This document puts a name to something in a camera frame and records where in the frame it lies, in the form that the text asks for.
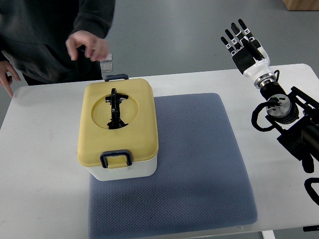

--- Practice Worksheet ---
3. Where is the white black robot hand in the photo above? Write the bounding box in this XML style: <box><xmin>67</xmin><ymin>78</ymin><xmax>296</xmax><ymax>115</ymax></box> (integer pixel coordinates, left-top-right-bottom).
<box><xmin>220</xmin><ymin>19</ymin><xmax>274</xmax><ymax>83</ymax></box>

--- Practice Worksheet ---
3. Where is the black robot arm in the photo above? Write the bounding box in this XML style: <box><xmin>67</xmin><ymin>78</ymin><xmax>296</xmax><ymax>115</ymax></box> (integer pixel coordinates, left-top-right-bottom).
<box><xmin>221</xmin><ymin>19</ymin><xmax>319</xmax><ymax>173</ymax></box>

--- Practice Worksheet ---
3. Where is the wooden box corner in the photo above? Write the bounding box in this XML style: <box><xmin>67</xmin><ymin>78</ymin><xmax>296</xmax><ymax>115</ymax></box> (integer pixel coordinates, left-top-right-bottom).
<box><xmin>282</xmin><ymin>0</ymin><xmax>319</xmax><ymax>11</ymax></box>

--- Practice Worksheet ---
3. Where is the white storage box base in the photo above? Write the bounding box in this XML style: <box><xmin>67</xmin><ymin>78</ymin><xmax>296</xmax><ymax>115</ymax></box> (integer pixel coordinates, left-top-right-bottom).
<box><xmin>86</xmin><ymin>152</ymin><xmax>157</xmax><ymax>181</ymax></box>

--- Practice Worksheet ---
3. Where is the person's left hand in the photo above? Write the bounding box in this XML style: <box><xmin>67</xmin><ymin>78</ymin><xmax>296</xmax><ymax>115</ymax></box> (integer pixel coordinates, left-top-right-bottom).
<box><xmin>65</xmin><ymin>30</ymin><xmax>109</xmax><ymax>62</ymax></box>

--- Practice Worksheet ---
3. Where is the person's right hand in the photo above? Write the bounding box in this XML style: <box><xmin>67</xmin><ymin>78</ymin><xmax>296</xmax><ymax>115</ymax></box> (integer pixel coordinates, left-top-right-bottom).
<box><xmin>0</xmin><ymin>61</ymin><xmax>21</xmax><ymax>98</ymax></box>

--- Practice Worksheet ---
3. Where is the rear dark blue latch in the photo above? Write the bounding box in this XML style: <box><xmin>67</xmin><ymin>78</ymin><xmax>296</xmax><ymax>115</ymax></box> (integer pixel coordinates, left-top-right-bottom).
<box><xmin>104</xmin><ymin>74</ymin><xmax>129</xmax><ymax>82</ymax></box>

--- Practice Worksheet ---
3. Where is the dark blue latch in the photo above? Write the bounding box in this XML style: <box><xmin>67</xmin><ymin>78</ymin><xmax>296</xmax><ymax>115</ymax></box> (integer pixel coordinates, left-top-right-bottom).
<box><xmin>100</xmin><ymin>149</ymin><xmax>133</xmax><ymax>169</ymax></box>
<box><xmin>104</xmin><ymin>74</ymin><xmax>129</xmax><ymax>82</ymax></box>

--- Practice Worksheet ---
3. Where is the metal floor plate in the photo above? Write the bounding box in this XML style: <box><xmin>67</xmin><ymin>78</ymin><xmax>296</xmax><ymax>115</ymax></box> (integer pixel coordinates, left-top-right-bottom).
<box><xmin>100</xmin><ymin>53</ymin><xmax>113</xmax><ymax>73</ymax></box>

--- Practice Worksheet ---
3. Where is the blue quilted mat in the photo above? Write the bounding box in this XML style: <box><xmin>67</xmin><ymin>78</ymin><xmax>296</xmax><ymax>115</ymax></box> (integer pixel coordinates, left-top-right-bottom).
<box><xmin>88</xmin><ymin>93</ymin><xmax>258</xmax><ymax>239</ymax></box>

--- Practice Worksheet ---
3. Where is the front dark blue latch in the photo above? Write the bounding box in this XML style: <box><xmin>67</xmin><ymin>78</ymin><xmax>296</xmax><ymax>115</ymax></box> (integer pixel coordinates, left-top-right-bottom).
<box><xmin>100</xmin><ymin>149</ymin><xmax>133</xmax><ymax>169</ymax></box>

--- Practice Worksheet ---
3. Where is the person in dark sweater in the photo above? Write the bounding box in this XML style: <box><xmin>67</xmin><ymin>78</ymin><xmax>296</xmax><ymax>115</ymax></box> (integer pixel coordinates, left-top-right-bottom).
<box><xmin>0</xmin><ymin>0</ymin><xmax>115</xmax><ymax>85</ymax></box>

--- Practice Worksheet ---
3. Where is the black taped lid handle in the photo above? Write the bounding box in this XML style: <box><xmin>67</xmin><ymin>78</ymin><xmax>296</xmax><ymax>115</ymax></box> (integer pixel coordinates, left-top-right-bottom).
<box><xmin>105</xmin><ymin>88</ymin><xmax>129</xmax><ymax>129</ymax></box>

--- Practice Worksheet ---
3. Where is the black cable loop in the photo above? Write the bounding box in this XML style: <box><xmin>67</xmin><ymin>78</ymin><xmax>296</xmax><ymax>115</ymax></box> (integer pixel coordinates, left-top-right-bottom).
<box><xmin>304</xmin><ymin>177</ymin><xmax>319</xmax><ymax>207</ymax></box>

